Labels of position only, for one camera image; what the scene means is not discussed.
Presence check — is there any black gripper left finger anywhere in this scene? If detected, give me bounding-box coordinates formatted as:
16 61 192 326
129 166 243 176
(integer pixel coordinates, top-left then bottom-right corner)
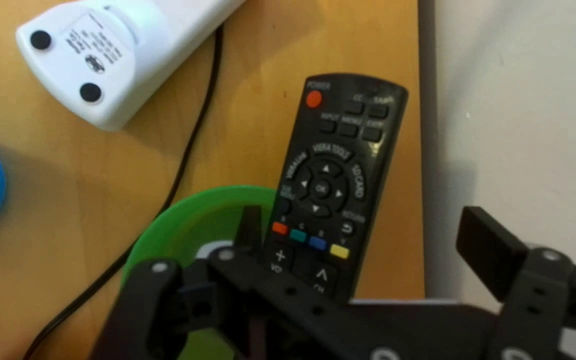
91 205 265 360

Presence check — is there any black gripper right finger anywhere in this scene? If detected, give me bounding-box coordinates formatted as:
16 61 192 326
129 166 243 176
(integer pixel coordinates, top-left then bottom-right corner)
455 205 576 360

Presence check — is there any black TV remote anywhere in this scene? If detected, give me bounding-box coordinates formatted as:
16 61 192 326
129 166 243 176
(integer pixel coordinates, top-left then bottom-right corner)
259 73 409 303

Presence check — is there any light wooden chest of drawers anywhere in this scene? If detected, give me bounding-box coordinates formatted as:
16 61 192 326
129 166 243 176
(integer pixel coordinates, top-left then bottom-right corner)
0 0 425 360

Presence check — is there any green plastic bowl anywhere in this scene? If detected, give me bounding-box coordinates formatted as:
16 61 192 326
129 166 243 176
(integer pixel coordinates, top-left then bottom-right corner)
119 185 280 360

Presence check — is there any white plastic device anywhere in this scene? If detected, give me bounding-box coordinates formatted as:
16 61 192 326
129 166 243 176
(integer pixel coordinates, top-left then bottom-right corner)
13 0 245 132

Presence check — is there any thin black cable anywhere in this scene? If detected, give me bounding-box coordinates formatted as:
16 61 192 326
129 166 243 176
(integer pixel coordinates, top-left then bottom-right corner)
21 25 226 360

